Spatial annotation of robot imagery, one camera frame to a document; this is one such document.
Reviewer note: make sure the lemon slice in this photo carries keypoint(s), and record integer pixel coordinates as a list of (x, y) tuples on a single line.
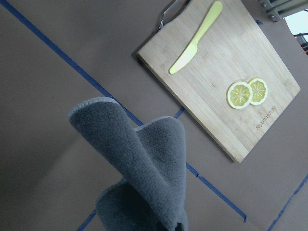
[(260, 91), (239, 95)]

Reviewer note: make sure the aluminium frame post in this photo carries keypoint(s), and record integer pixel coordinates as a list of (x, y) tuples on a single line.
[(279, 9)]

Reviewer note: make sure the metal cutting board handle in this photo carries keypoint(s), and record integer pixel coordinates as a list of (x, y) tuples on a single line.
[(173, 10)]

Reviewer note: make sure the rear lemon slice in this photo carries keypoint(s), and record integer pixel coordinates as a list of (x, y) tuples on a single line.
[(260, 91)]

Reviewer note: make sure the yellow plastic knife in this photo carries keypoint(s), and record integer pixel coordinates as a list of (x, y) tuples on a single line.
[(191, 49)]

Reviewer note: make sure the front lemon slice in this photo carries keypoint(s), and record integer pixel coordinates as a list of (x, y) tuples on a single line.
[(239, 95)]

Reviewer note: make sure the bamboo cutting board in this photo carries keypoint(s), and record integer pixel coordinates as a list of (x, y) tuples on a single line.
[(233, 49)]

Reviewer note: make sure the grey wiping cloth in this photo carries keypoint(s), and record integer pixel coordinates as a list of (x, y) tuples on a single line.
[(152, 160)]

